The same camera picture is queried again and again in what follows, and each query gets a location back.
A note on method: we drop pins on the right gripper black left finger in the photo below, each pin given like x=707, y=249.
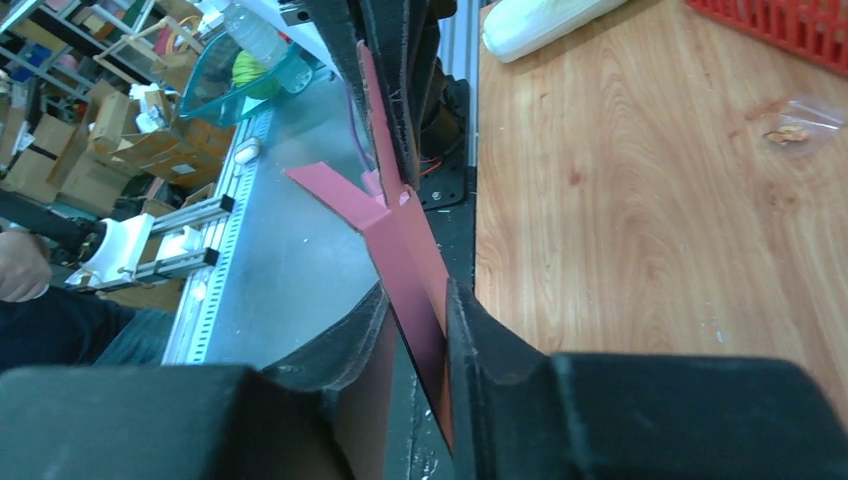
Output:
x=291, y=420

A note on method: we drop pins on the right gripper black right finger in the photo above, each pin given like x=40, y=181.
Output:
x=518, y=413

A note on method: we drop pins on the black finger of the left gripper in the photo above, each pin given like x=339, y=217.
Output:
x=403, y=37

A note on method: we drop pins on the pink paper box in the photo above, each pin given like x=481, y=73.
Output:
x=401, y=245

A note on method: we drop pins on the person's hand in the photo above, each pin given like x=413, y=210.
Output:
x=25, y=268

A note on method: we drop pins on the napa cabbage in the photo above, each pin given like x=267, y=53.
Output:
x=516, y=28

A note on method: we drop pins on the clear plastic water bottle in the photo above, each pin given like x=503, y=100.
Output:
x=264, y=43

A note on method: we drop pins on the green yellow ball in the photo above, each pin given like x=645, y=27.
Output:
x=249, y=74

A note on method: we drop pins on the teal transparent plastic bin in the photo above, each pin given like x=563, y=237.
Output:
x=210, y=95

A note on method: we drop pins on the person in dark clothes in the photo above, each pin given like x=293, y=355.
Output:
x=68, y=328

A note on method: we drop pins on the cardboard boxes pile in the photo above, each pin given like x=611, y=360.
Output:
x=89, y=163

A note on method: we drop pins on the clear plastic bag with snack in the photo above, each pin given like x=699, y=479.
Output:
x=804, y=125

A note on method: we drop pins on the red plastic shopping basket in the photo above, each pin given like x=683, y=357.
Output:
x=814, y=30

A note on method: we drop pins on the aluminium rail frame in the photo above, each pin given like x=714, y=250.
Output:
x=200, y=243

